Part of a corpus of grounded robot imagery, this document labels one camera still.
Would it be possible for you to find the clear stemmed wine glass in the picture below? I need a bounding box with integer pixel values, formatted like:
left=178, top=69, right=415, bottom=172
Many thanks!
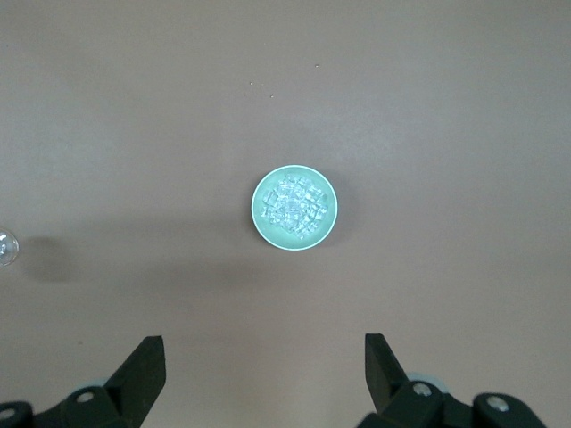
left=0, top=227, right=20, bottom=268

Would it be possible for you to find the heap of clear ice cubes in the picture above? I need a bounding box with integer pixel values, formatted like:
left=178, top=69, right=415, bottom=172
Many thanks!
left=262, top=174, right=330, bottom=236

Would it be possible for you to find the brown table cover mat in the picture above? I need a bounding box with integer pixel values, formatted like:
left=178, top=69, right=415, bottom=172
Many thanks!
left=0, top=0, right=571, bottom=428

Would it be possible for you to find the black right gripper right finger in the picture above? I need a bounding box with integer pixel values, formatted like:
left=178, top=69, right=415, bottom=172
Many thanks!
left=359, top=332, right=550, bottom=428

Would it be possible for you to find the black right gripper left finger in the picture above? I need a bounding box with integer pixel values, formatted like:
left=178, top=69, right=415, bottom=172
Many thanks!
left=0, top=334, right=167, bottom=428

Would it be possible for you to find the mint green ceramic bowl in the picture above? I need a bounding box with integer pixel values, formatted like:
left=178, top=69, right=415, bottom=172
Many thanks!
left=250, top=164, right=339, bottom=251

